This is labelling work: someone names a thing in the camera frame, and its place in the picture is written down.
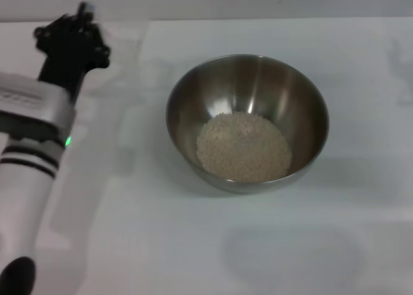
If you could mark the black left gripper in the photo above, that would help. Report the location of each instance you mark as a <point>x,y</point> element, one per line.
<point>74,46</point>

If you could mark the stainless steel bowl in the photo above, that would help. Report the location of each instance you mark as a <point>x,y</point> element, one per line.
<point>258,82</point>

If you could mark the white rice grains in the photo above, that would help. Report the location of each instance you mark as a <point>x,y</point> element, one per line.
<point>245,149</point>

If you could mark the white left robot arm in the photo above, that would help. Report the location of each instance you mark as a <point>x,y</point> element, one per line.
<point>29,185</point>

